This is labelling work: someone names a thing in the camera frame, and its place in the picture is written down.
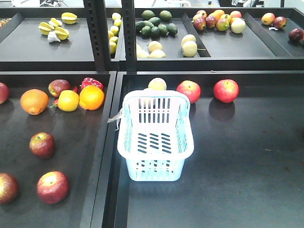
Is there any yellow round fruit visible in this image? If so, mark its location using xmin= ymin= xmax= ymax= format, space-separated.
xmin=58 ymin=90 xmax=79 ymax=112

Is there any red bell pepper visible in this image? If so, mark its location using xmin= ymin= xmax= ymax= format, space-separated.
xmin=80 ymin=77 xmax=104 ymax=90

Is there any red apple beside basket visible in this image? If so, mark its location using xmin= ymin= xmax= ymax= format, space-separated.
xmin=176 ymin=80 xmax=201 ymax=104

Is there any large orange right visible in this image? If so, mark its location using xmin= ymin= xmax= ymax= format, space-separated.
xmin=79 ymin=85 xmax=105 ymax=111

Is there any red apple front edge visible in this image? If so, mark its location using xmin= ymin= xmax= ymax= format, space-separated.
xmin=0 ymin=172 xmax=19 ymax=205

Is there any white garlic bulb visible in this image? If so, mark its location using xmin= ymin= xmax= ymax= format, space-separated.
xmin=47 ymin=31 xmax=61 ymax=43

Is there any bright red apple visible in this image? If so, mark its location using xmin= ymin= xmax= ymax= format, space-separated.
xmin=0 ymin=82 xmax=10 ymax=104

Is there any red apple right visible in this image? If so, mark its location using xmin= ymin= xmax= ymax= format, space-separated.
xmin=213 ymin=79 xmax=239 ymax=103

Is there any red chili pepper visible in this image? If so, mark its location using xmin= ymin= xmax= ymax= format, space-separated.
xmin=50 ymin=99 xmax=59 ymax=108

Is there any orange with nub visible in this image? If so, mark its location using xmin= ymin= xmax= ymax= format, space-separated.
xmin=20 ymin=89 xmax=49 ymax=115

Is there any red apple front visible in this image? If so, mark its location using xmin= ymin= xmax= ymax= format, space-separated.
xmin=37 ymin=171 xmax=70 ymax=204

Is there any red apple middle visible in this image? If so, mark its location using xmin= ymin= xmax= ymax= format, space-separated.
xmin=29 ymin=132 xmax=56 ymax=159

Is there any black upper display shelf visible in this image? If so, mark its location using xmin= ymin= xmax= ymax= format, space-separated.
xmin=0 ymin=0 xmax=304 ymax=72

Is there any pale yellow pear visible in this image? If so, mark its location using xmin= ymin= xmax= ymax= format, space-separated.
xmin=148 ymin=77 xmax=167 ymax=90

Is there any light blue plastic basket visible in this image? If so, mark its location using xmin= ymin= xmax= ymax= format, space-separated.
xmin=117 ymin=90 xmax=194 ymax=181

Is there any dark red apple back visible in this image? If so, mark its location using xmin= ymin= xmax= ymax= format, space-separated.
xmin=48 ymin=79 xmax=71 ymax=98

